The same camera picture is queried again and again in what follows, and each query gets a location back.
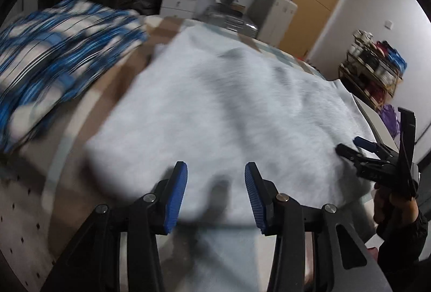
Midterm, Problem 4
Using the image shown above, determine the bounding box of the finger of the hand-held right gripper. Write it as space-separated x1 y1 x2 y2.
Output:
353 136 393 161
337 143 367 171

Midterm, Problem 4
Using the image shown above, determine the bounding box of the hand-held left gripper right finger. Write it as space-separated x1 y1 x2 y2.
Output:
245 162 393 292

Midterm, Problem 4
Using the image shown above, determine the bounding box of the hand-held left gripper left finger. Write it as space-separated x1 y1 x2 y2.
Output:
40 161 188 292

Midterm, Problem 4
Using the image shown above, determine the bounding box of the grey hoodie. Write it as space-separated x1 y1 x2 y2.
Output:
84 24 378 292

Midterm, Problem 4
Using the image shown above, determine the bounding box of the person's right forearm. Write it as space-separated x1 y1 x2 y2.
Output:
377 211 431 266

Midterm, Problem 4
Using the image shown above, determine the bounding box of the person's right hand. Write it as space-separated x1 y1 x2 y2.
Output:
374 187 418 235

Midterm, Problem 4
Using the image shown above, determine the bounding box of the grey bed footboard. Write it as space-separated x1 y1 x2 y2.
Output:
353 97 398 151

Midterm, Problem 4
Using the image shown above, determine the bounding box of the purple bag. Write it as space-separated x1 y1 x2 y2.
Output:
379 104 401 134

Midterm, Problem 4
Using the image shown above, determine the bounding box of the shoe rack with shoes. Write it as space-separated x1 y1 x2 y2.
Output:
338 29 407 111

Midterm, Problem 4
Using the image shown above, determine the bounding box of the checkered bed sheet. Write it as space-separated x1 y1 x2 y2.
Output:
44 16 327 292

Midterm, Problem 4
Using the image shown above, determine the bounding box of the white perforated panel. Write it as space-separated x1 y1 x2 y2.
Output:
0 171 68 292

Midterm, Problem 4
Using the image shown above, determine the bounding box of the white suitcase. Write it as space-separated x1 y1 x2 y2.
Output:
247 0 298 47

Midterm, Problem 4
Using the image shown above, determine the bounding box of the silver suitcase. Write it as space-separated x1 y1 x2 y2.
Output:
205 4 260 40

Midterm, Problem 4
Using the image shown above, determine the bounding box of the blue plaid quilt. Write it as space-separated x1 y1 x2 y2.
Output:
0 0 149 154

